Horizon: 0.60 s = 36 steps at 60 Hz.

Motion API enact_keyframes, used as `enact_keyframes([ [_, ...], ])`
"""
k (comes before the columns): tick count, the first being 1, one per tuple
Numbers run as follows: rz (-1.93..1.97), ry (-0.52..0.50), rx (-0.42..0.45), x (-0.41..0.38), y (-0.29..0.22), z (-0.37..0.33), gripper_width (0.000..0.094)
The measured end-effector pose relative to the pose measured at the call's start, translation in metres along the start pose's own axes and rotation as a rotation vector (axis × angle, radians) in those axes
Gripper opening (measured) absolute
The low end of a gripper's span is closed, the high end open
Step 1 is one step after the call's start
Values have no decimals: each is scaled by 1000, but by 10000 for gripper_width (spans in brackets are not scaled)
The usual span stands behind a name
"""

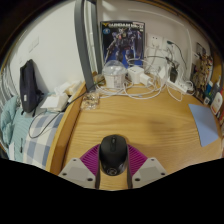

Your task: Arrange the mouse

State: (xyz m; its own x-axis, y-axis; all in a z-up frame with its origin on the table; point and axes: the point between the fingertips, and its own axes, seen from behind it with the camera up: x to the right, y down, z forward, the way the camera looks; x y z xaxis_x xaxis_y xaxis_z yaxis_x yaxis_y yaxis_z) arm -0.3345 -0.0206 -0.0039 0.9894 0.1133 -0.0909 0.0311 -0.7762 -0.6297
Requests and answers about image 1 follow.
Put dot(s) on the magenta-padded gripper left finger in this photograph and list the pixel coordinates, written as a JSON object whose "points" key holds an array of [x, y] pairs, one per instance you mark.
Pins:
{"points": [[75, 171]]}

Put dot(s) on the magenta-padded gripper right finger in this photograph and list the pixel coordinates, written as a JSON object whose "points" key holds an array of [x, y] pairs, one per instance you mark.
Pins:
{"points": [[150, 171]]}

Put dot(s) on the black computer mouse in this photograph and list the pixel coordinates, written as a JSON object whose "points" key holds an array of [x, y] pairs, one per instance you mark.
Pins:
{"points": [[113, 153]]}

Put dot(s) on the light blue mouse pad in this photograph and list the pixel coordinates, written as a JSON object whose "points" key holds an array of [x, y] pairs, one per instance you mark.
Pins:
{"points": [[205, 125]]}

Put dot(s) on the plaid bedding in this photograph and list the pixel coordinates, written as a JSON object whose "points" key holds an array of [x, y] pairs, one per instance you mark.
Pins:
{"points": [[33, 136]]}

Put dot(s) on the white box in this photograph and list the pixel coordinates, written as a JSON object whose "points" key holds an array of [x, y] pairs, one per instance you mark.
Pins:
{"points": [[55, 101]]}

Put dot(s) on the clear plastic packet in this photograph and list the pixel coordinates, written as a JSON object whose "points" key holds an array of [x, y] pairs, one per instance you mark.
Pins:
{"points": [[90, 100]]}

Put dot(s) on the white charger block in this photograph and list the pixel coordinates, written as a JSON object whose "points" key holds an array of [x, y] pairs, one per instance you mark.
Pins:
{"points": [[145, 79], [135, 74]]}

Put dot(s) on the black hanging bag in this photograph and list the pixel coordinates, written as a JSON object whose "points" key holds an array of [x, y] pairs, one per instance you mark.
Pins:
{"points": [[28, 86]]}

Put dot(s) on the black power adapter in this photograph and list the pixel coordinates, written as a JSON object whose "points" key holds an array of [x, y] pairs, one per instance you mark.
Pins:
{"points": [[173, 74]]}

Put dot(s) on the clear dome container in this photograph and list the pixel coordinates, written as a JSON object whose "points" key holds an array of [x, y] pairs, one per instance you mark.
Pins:
{"points": [[114, 73]]}

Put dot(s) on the robot model kit box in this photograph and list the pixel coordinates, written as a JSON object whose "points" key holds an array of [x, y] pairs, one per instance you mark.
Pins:
{"points": [[122, 43]]}

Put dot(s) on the grey metal shelf frame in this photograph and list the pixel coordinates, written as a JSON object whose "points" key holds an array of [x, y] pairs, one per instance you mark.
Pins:
{"points": [[83, 43]]}

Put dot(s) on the white wall socket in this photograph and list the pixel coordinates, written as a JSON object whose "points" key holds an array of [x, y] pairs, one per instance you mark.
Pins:
{"points": [[155, 41]]}

